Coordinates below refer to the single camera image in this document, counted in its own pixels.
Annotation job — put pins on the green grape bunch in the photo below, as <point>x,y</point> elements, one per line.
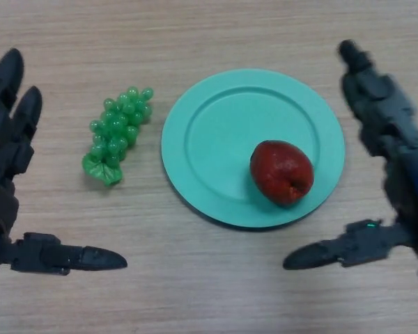
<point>120,134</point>

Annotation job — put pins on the green plate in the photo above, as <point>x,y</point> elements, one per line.
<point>223,149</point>

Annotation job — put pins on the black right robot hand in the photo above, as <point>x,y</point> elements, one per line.
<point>393,149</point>

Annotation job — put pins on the red apple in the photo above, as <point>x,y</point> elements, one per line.
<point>282,173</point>

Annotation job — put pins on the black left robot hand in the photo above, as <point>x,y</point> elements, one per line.
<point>3,195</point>

